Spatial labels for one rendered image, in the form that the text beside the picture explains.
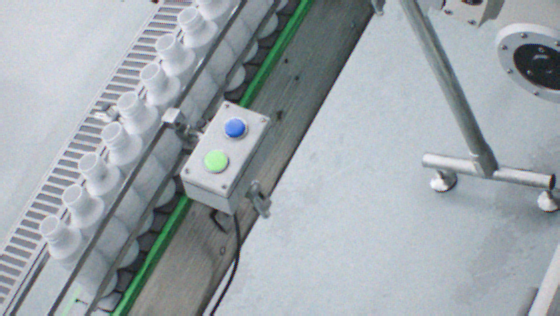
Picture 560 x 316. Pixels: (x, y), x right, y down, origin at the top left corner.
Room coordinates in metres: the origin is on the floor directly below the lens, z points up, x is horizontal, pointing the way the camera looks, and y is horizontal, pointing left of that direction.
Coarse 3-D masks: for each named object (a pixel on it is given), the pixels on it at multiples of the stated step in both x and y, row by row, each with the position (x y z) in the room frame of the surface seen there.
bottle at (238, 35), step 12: (204, 0) 1.61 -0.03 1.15; (216, 0) 1.61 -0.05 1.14; (228, 0) 1.61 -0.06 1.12; (204, 12) 1.61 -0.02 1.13; (216, 12) 1.60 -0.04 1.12; (228, 12) 1.60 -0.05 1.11; (216, 24) 1.60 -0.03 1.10; (240, 24) 1.60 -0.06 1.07; (228, 36) 1.59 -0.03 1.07; (240, 36) 1.60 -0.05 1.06; (240, 48) 1.59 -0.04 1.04; (252, 48) 1.60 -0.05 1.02
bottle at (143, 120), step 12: (120, 96) 1.50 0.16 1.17; (132, 96) 1.50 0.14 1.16; (120, 108) 1.48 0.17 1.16; (132, 108) 1.47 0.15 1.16; (144, 108) 1.47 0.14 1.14; (156, 108) 1.48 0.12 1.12; (132, 120) 1.47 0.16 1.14; (144, 120) 1.46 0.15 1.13; (156, 120) 1.46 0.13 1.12; (132, 132) 1.47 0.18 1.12; (144, 132) 1.45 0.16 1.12; (168, 132) 1.47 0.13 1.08; (156, 144) 1.46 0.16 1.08; (168, 144) 1.46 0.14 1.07; (180, 144) 1.47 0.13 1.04; (156, 156) 1.46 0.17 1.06; (168, 156) 1.46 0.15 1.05; (168, 168) 1.46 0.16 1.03; (180, 168) 1.46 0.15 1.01
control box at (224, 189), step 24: (216, 120) 1.38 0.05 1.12; (264, 120) 1.35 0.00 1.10; (216, 144) 1.34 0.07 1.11; (240, 144) 1.33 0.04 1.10; (264, 144) 1.34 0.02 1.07; (192, 168) 1.32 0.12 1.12; (240, 168) 1.29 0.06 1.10; (192, 192) 1.33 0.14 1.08; (216, 192) 1.28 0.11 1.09; (240, 192) 1.29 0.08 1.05; (216, 216) 1.41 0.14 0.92; (240, 240) 1.36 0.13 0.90
